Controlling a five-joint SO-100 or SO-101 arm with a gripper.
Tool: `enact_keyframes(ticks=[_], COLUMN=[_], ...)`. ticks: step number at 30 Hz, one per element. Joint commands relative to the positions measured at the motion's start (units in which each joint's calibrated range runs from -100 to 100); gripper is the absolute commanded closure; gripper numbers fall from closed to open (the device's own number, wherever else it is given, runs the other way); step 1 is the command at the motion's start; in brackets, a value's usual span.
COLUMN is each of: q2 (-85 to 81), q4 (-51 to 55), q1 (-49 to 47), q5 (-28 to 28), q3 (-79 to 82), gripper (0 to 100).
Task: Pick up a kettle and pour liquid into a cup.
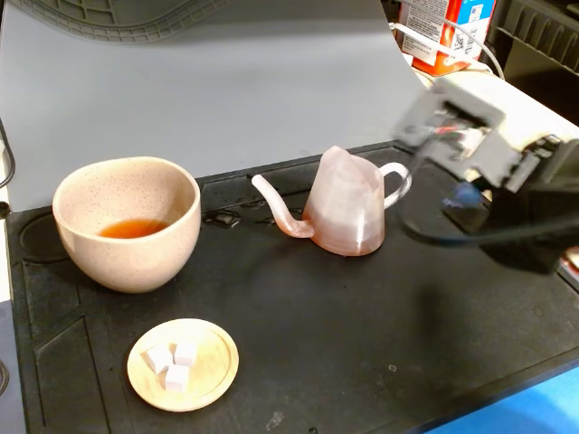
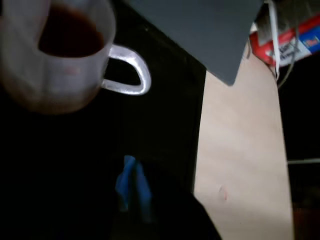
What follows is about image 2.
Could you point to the red white blue carton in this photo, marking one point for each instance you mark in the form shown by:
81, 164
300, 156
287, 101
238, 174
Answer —
287, 47

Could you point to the translucent pink printed kettle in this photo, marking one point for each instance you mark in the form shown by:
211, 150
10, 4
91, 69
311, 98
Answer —
62, 82

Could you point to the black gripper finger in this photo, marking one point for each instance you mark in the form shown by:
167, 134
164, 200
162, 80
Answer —
175, 220
125, 180

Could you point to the black work mat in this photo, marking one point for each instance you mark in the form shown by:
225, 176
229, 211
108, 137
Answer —
162, 112

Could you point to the light grey silicone mat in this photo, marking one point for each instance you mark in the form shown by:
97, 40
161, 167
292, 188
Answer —
200, 30

